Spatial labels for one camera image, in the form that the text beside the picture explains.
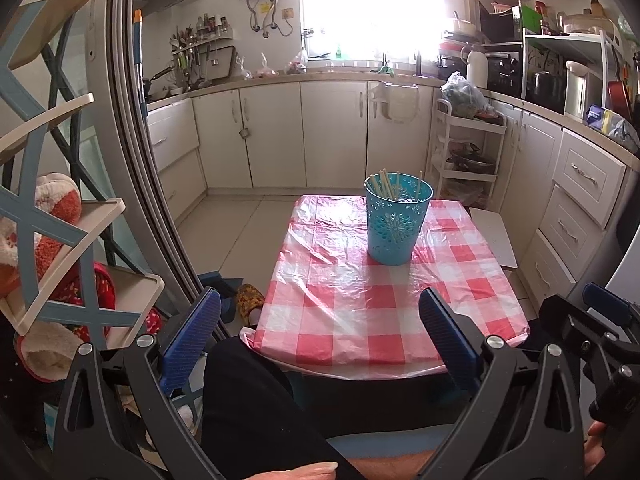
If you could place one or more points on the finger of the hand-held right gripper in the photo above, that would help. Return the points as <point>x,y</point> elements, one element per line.
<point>570,325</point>
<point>605,305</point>

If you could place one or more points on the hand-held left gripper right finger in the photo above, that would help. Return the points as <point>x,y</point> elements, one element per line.
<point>447,340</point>

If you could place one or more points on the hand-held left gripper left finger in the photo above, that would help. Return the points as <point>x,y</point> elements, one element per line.
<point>192,340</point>

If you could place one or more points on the teal perforated plastic basket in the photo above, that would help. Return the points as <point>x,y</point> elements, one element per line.
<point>395,230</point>

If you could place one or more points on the bundle of wooden chopsticks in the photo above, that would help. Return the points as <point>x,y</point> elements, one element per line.
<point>385,185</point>

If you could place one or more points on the person's right hand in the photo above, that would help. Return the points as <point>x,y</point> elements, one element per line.
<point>595,442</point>

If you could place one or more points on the person's left hand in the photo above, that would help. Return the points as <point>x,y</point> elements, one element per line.
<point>300,472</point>

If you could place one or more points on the dark blue plastic object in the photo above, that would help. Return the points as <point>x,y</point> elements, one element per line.
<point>220,295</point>

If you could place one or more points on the yellow patterned slipper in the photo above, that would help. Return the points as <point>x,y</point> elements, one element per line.
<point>250,302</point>

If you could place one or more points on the person's black pants leg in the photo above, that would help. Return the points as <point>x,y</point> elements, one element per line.
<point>250,410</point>

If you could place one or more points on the red checked tablecloth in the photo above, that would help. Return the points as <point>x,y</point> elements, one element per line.
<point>350,310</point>

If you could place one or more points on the red patterned slipper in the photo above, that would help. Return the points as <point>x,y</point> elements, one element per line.
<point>95,295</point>

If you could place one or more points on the cream drawer cabinet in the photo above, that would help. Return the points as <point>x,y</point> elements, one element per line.
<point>575,200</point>
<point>175,160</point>

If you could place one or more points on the white board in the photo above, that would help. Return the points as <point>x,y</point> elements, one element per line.
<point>495,240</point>

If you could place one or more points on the person's bare leg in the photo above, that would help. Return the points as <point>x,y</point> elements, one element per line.
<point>390,467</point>

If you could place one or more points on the dark cooking pot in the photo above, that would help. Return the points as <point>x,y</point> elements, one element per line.
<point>472,162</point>

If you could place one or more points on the blue packet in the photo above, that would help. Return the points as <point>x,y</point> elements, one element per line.
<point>596,116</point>

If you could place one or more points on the orange white plush slipper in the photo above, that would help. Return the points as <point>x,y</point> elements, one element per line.
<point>57,200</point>

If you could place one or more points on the white trolley rack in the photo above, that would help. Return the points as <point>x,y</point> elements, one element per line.
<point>500,140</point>

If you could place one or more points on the white electric water boiler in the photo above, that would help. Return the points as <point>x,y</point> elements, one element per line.
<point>580,90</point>

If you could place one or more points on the black rice cooker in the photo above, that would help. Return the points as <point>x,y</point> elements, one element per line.
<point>547,90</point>

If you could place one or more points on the white hanging trash bin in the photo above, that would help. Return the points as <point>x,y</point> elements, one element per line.
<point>397,102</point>

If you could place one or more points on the plastic bag of greens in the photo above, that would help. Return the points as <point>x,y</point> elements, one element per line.
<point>465,95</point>

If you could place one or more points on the black countertop oven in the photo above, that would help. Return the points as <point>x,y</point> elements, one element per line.
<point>504,75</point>

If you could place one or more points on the black frying pan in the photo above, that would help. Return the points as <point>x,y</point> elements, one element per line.
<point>160,82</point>

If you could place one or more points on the blue cream shoe rack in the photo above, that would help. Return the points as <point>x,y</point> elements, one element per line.
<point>45,120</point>

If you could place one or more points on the white counter shelf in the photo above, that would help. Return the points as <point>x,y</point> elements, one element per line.
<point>565,40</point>

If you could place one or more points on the white thermos jug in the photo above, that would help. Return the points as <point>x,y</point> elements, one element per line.
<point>476,70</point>

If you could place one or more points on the knotted plastic bag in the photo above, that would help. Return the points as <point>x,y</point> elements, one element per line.
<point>297,64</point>
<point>266,69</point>
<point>244,71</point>

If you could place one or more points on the green cutting board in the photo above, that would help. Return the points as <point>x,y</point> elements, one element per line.
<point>530,19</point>

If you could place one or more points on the black box appliance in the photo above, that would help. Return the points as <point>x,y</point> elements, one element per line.
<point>497,20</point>

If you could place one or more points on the kitchen window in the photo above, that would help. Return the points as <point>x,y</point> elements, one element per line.
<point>375,10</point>

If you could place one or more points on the wall utensil rack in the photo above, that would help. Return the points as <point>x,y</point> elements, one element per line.
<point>200,50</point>

